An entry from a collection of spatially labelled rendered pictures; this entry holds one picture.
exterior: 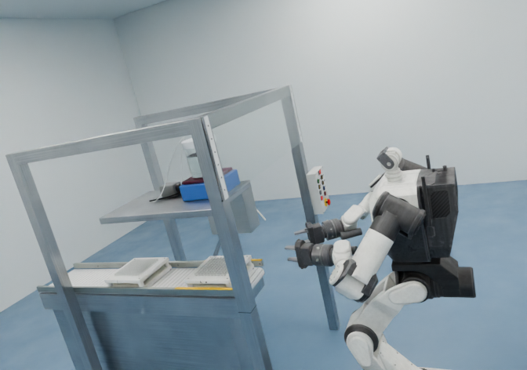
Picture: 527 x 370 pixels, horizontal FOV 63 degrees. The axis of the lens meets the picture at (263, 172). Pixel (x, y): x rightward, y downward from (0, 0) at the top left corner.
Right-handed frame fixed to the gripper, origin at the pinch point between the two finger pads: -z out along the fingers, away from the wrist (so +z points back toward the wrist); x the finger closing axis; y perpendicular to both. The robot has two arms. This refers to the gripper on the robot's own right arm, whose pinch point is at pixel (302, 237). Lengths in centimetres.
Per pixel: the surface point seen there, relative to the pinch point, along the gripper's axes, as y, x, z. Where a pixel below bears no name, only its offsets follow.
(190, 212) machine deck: -7, -27, -44
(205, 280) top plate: 4.2, 9.3, -47.4
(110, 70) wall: 461, -123, -141
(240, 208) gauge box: 11.8, -17.4, -23.5
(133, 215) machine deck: 9, -28, -70
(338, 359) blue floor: 40, 98, 12
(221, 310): -0.9, 23.6, -43.6
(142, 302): 23, 21, -82
